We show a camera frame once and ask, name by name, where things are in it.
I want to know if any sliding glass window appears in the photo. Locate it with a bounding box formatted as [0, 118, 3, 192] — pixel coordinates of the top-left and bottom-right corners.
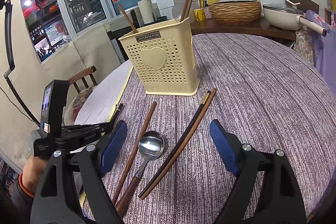
[20, 0, 116, 63]

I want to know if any white pot with handle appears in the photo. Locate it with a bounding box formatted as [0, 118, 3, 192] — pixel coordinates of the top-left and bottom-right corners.
[262, 3, 327, 36]

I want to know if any white paper towel roll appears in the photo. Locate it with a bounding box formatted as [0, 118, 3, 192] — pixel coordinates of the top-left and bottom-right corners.
[138, 0, 154, 24]

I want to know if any white rice paddle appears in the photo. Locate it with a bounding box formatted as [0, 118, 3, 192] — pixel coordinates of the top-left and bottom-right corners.
[278, 0, 300, 7]

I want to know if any woven basket sink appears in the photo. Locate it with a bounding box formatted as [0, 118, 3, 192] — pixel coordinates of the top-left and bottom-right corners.
[209, 0, 262, 24]

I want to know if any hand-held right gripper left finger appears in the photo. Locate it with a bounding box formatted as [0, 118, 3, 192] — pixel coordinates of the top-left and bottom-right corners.
[31, 120, 128, 224]

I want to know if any yellow cup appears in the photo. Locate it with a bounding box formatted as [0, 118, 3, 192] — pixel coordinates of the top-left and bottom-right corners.
[194, 7, 205, 22]

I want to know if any glass pot lid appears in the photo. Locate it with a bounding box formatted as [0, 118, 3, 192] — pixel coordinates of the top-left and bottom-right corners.
[263, 3, 300, 13]

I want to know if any beige patterned cloth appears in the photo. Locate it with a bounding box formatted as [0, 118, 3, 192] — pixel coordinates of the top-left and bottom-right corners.
[295, 27, 317, 67]

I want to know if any patterned seat cushion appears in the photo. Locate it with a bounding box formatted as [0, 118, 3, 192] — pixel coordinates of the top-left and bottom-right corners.
[64, 86, 95, 126]

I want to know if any cream plastic utensil holder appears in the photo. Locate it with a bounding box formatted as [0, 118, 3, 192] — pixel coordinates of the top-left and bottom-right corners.
[118, 17, 200, 96]

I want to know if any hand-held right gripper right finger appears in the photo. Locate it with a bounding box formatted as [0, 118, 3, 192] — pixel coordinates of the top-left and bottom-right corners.
[209, 119, 307, 224]

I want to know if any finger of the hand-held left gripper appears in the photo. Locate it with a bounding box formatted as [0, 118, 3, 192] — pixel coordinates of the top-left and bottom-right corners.
[62, 119, 116, 129]
[62, 127, 109, 136]

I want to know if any person's left forearm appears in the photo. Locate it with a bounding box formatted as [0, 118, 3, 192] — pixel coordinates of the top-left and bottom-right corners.
[0, 173, 36, 224]

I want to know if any purple floral cloth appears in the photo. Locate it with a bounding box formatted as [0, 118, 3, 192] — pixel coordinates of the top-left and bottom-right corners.
[306, 9, 336, 83]

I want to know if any dark wooden counter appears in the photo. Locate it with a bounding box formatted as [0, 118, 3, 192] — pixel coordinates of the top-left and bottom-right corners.
[190, 18, 297, 42]

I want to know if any purple striped tablecloth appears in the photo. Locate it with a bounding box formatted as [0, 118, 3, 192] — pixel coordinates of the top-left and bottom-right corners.
[81, 34, 336, 224]

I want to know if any black water dispenser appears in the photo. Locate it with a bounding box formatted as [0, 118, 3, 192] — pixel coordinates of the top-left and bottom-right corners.
[106, 10, 147, 63]

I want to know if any brown wooden chair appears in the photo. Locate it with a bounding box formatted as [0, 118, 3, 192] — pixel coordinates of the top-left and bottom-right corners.
[64, 66, 98, 125]

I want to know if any white table cover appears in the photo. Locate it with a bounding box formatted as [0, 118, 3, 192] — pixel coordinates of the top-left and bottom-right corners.
[74, 60, 134, 126]

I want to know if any steel spoon with wooden handle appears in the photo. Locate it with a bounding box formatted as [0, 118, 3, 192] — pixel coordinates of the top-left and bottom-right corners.
[115, 131, 164, 216]

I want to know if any person's left hand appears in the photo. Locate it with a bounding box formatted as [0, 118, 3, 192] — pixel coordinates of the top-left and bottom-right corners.
[22, 154, 49, 195]

